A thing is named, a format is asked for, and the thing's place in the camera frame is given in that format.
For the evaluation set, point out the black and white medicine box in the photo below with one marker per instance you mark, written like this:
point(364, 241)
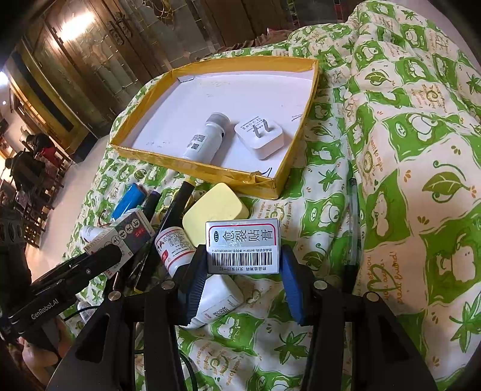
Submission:
point(124, 229)

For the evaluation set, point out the black marker purple cap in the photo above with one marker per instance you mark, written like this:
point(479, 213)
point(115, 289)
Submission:
point(152, 206)

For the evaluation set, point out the clear ballpoint pen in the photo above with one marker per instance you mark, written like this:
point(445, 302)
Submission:
point(353, 225)

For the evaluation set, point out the large white bottle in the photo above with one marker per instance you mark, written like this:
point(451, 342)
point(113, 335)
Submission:
point(92, 233)

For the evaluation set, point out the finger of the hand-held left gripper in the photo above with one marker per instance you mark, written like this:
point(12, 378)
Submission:
point(99, 261)

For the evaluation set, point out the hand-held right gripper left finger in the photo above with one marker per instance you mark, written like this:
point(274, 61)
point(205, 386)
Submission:
point(193, 291)

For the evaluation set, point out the yellow taped cardboard tray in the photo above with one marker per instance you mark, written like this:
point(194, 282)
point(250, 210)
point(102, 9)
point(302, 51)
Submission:
point(240, 101)

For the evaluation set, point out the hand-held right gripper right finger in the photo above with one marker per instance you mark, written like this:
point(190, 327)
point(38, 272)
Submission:
point(293, 285)

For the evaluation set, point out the person's left hand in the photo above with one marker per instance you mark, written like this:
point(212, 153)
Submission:
point(35, 355)

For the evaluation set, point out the green and white printed blanket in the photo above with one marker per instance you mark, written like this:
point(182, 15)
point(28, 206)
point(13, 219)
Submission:
point(394, 180)

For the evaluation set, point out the grey barcode plaster box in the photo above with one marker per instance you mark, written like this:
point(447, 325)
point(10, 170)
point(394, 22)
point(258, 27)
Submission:
point(242, 246)

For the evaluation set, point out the white charger plug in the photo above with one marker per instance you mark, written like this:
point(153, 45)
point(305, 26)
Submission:
point(259, 137)

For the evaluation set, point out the small white pill bottle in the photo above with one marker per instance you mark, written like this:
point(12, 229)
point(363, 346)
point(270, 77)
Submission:
point(220, 299)

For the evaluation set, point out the pale yellow rounded block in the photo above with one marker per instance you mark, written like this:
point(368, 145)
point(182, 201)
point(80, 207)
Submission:
point(216, 208)

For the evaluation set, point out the white tube bottle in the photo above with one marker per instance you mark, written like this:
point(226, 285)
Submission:
point(204, 139)

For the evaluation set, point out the wooden chair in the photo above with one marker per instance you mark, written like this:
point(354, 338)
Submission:
point(41, 195)

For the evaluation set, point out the wooden glass door cabinet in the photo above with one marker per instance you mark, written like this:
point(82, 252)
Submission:
point(97, 56)

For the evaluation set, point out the white bottle red label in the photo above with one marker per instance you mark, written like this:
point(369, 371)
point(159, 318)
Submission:
point(174, 250)

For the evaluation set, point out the blue battery pack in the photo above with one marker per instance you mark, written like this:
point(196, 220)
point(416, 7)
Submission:
point(129, 201)

